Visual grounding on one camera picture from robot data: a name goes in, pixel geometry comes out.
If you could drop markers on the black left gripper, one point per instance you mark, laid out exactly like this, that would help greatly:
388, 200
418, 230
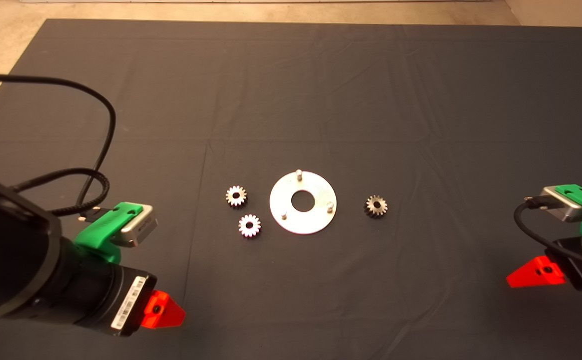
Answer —
125, 305

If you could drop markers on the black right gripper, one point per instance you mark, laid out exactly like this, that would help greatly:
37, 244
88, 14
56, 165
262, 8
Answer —
576, 265

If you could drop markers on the small steel spur gear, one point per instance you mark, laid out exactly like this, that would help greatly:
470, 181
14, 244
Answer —
382, 210
241, 200
244, 231

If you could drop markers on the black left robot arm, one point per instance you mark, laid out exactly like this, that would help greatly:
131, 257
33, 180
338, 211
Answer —
15, 250

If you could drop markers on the round metal carrier plate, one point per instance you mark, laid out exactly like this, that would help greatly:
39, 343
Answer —
316, 220

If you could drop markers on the dark grey table cloth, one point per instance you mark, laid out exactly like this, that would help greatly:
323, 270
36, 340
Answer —
321, 100

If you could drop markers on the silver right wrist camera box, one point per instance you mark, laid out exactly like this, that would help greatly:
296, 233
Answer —
566, 210

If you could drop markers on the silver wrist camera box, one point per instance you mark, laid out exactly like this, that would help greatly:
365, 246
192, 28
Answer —
566, 210
138, 230

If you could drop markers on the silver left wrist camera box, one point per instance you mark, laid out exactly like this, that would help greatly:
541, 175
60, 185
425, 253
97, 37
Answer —
138, 230

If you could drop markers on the green left camera mount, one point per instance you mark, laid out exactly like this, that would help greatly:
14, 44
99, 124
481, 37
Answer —
95, 230

